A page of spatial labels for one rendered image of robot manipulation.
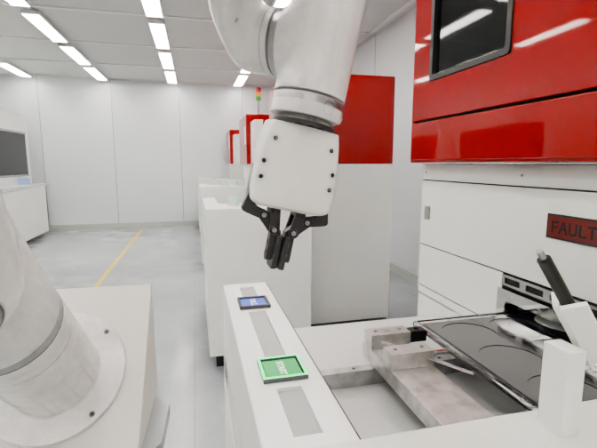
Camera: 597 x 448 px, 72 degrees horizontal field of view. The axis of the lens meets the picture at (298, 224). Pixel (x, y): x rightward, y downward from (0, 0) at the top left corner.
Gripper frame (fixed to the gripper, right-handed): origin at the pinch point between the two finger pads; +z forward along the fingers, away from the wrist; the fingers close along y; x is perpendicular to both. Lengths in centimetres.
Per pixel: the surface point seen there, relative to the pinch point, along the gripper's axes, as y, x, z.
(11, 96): 334, -796, -59
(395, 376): -25.5, -8.8, 18.7
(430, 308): -64, -58, 20
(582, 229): -57, -11, -11
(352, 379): -22.3, -17.1, 23.8
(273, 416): -0.9, 9.2, 15.7
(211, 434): -17, -129, 110
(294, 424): -2.9, 10.5, 15.7
